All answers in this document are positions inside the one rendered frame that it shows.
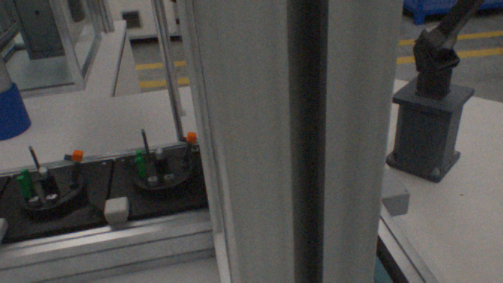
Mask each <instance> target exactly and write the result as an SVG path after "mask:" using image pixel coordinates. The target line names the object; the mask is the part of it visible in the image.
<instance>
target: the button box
mask: <svg viewBox="0 0 503 283"><path fill-rule="evenodd" d="M409 196H410V192H409V190H408V189H407V188H406V187H405V185H404V184H403V183H401V181H400V180H399V179H398V178H397V176H396V175H395V173H394V172H393V171H392V170H391V169H390V168H389V167H388V166H387V164H386V163H385V177H384V184H383V191H382V203H383V204H384V206H385V207H386V209H387V211H388V212H389V213H390V215H391V216H399V215H404V214H407V211H408V206H409Z"/></svg>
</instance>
